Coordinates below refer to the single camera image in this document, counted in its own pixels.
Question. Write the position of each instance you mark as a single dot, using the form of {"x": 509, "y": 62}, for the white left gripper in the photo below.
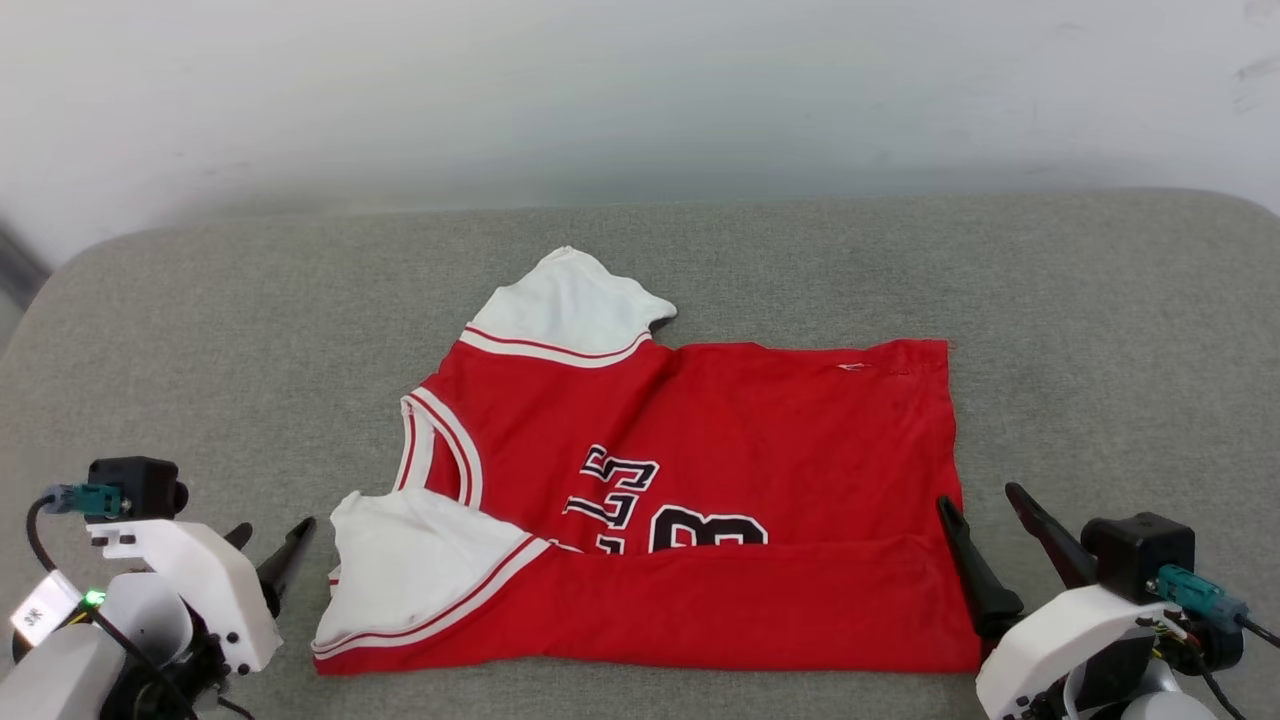
{"x": 205, "y": 580}

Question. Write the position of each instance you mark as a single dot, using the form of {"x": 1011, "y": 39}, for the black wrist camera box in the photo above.
{"x": 140, "y": 485}
{"x": 1140, "y": 555}

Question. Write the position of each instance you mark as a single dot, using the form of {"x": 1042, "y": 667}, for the grey fabric sofa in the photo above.
{"x": 800, "y": 260}

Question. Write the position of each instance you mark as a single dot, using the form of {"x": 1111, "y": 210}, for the red and white basketball jersey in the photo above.
{"x": 760, "y": 440}

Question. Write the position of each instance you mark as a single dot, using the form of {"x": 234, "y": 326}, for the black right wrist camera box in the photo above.
{"x": 1140, "y": 555}

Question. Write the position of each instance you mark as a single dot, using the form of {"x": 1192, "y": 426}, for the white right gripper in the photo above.
{"x": 1060, "y": 640}

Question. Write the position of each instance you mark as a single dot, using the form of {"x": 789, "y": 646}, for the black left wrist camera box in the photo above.
{"x": 140, "y": 485}

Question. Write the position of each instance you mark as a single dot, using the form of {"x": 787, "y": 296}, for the grey metal pipe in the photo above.
{"x": 15, "y": 265}

